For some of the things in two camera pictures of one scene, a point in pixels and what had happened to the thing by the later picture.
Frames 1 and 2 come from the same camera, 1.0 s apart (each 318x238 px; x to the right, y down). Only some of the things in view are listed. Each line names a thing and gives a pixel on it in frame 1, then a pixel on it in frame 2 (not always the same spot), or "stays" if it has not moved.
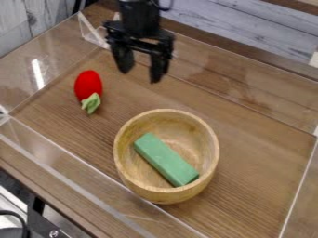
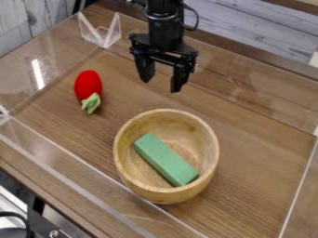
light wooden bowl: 189,137 stays
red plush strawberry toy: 89,86 stays
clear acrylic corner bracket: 97,34 stays
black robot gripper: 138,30 -> 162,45
